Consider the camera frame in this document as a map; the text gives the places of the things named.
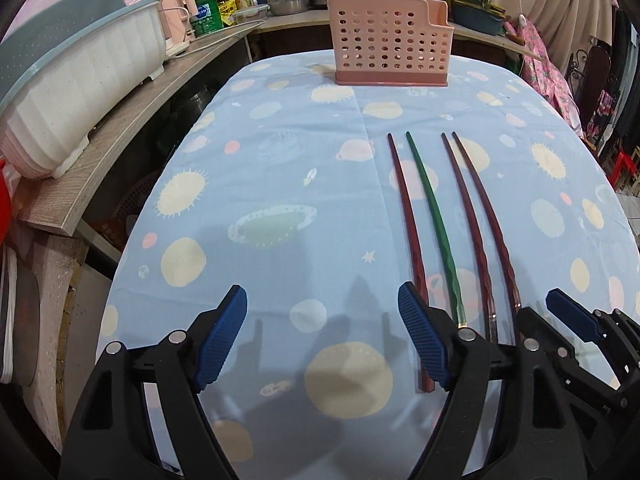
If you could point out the dark red chopstick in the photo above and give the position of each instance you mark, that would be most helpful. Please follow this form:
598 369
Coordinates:
407 219
488 302
503 252

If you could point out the beige curtain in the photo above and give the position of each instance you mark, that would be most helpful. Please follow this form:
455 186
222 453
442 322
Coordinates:
566 26

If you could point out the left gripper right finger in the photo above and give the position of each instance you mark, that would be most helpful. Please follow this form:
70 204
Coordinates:
535 434

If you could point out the small steel pot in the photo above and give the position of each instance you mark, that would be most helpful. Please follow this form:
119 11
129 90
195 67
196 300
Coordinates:
288 7

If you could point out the clear plastic food box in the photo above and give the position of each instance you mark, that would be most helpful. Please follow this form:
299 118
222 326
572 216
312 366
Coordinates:
252 13

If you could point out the pink floral garment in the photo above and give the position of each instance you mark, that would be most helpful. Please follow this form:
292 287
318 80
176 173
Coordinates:
541 74

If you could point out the pink perforated utensil holder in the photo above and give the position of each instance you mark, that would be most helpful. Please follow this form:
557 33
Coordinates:
402 43

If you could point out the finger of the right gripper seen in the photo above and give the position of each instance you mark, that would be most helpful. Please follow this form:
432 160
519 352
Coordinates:
578 319

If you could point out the green detergent bottle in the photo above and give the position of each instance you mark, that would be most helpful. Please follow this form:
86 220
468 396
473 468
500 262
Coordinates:
207 18

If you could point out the wooden counter shelf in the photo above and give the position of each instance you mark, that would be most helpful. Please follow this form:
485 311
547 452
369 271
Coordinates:
57 205

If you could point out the white dish rack tub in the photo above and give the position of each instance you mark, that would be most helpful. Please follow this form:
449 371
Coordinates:
64 69

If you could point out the light blue dotted tablecloth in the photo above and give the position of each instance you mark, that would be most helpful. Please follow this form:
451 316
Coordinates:
290 186

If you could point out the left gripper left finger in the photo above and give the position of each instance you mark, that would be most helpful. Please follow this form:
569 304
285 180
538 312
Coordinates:
111 437

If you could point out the pink electric kettle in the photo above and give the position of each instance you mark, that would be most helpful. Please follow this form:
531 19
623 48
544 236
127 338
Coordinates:
175 16

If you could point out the red plastic stool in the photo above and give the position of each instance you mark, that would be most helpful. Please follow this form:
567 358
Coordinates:
623 163

